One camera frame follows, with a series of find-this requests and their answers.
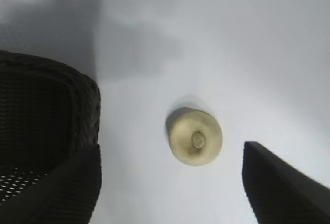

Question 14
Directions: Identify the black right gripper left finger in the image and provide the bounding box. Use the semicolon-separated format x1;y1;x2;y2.
0;143;101;224

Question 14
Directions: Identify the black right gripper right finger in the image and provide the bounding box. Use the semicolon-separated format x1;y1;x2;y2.
242;141;330;224

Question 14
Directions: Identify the dark brown wicker basket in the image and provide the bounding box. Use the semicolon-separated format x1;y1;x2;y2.
0;50;101;204

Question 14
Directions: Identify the pale yellow egg yolk pastry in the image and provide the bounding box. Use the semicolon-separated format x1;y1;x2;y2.
164;107;223;167

